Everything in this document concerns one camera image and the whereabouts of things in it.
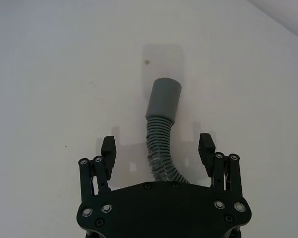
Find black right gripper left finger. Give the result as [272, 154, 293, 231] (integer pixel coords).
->
[77, 135, 118, 200]

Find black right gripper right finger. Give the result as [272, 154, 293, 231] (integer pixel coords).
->
[196, 133, 244, 197]

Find grey corrugated hose with cuff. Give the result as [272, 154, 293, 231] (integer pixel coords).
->
[145, 77, 190, 184]

